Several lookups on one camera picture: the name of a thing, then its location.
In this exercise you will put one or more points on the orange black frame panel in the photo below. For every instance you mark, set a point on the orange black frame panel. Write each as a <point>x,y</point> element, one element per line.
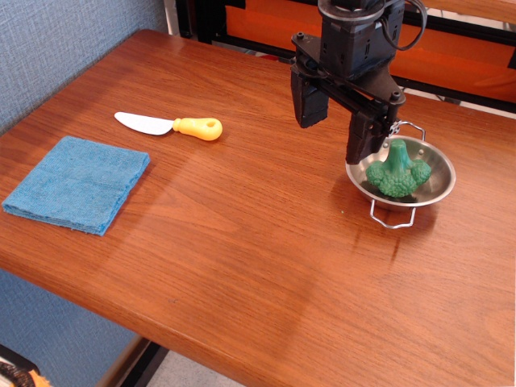
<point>467,51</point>

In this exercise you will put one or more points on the folded blue cloth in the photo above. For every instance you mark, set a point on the folded blue cloth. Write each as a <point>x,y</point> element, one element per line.
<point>79,184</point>

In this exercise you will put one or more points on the green toy broccoli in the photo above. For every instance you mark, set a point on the green toy broccoli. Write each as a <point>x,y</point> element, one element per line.
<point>398,176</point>

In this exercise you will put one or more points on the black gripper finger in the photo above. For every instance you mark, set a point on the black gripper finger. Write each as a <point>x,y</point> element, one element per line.
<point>310,104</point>
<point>366,136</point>

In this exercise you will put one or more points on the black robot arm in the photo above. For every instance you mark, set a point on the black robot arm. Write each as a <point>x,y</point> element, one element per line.
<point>349,63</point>

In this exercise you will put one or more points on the yellow handled toy knife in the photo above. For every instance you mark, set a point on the yellow handled toy knife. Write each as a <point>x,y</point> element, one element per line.
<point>207,129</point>

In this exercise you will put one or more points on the steel bowl with handles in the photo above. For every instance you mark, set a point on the steel bowl with handles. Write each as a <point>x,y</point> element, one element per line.
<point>440,184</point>

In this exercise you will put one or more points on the dark object bottom left corner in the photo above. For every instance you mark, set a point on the dark object bottom left corner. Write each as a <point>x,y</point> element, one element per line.
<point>16,370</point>

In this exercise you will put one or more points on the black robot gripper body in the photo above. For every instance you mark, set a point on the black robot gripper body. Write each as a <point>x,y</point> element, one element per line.
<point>350,60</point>

